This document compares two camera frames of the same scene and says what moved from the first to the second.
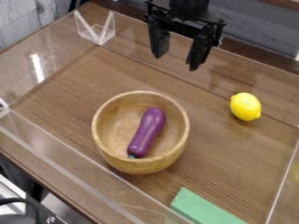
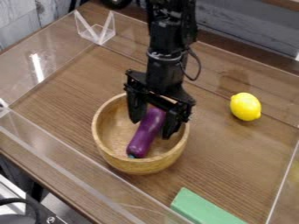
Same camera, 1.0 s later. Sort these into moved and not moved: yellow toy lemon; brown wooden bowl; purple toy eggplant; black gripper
Moved: black gripper
Not moved: brown wooden bowl; purple toy eggplant; yellow toy lemon
